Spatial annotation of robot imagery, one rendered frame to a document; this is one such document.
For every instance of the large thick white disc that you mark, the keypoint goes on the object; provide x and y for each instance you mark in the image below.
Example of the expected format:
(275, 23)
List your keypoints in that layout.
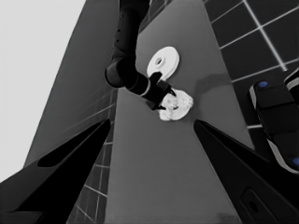
(169, 59)

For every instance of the round white carrier with pins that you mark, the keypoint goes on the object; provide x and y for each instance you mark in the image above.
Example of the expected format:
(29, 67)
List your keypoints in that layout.
(180, 114)

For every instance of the dark robot body block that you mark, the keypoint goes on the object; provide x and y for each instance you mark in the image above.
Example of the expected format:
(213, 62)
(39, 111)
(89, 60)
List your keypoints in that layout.
(277, 118)

